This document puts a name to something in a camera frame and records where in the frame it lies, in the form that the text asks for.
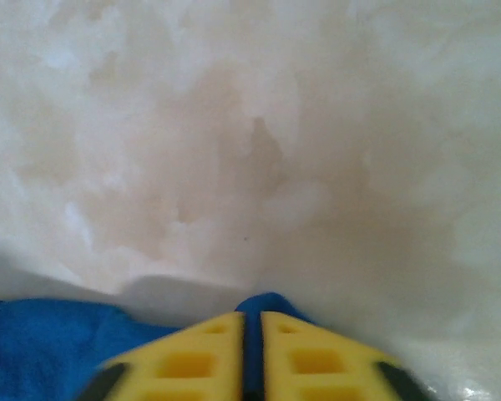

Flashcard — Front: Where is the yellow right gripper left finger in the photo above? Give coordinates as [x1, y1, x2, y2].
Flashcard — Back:
[77, 312, 245, 401]

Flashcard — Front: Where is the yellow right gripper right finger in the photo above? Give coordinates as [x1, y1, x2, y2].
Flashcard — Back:
[261, 311, 427, 401]

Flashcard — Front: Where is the blue t-shirt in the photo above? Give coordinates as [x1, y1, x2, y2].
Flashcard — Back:
[0, 291, 318, 401]

